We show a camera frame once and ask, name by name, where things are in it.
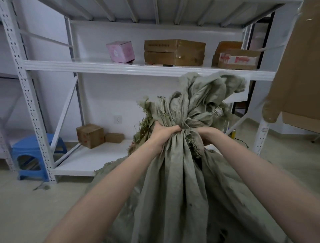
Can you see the person's right hand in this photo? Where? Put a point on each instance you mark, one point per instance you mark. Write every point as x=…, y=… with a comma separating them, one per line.
x=208, y=135

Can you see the person's left hand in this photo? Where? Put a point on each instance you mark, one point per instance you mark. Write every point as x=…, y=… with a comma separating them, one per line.
x=160, y=136

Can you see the person's left fingers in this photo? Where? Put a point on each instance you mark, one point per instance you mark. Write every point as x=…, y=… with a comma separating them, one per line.
x=172, y=129

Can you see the grey-green woven sack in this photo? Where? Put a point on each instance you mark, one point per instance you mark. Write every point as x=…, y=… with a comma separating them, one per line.
x=185, y=175

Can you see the person's right forearm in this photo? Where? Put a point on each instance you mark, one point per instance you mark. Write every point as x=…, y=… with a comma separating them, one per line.
x=260, y=185

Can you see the person's left forearm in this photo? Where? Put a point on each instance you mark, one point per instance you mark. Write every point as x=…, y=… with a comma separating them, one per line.
x=105, y=195

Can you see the tiny flat brown box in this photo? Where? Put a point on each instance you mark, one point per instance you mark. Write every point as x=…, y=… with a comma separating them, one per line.
x=114, y=137

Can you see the yellow bottle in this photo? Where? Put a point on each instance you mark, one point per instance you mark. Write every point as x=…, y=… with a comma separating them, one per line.
x=234, y=133

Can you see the flat brown cardboard box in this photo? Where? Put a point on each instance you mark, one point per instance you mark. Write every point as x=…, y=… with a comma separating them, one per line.
x=172, y=59
x=175, y=46

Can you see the white metal shelving rack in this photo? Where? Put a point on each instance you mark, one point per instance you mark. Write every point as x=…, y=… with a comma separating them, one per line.
x=140, y=67

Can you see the small brown cardboard box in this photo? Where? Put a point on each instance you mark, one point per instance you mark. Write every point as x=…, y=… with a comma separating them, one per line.
x=90, y=135

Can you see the pink cardboard box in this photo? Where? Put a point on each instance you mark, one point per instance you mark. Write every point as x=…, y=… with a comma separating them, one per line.
x=120, y=51

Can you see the brown box with red label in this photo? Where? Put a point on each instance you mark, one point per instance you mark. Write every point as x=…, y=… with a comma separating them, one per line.
x=235, y=58

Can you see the large brown cardboard sheet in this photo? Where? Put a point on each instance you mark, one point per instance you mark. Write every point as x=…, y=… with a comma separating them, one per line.
x=297, y=75

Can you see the blue plastic stool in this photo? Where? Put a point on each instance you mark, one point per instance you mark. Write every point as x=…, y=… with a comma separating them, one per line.
x=32, y=156

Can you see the white wall socket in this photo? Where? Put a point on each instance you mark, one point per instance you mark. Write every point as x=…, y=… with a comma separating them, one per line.
x=117, y=119

